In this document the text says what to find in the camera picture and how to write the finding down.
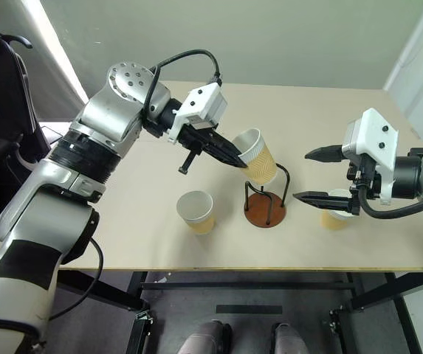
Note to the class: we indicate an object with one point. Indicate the black floor tape strip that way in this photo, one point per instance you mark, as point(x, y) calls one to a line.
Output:
point(249, 309)

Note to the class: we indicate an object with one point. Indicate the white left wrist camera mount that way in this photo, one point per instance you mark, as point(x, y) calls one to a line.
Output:
point(205, 101)

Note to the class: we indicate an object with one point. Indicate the black office chair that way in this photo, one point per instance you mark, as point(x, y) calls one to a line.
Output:
point(0, 110)

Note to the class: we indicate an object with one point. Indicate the black metal table frame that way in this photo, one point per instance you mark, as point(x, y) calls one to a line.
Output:
point(244, 285)

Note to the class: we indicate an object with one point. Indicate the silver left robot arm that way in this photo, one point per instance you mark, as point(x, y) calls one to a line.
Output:
point(96, 110)

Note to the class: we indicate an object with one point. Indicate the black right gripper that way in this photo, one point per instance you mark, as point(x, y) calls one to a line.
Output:
point(368, 177)

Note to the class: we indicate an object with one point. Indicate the ribbed kraft paper cup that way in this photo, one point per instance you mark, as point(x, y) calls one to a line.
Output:
point(198, 214)
point(333, 221)
point(261, 162)

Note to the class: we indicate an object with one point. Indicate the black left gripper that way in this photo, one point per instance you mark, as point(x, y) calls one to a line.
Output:
point(198, 138)

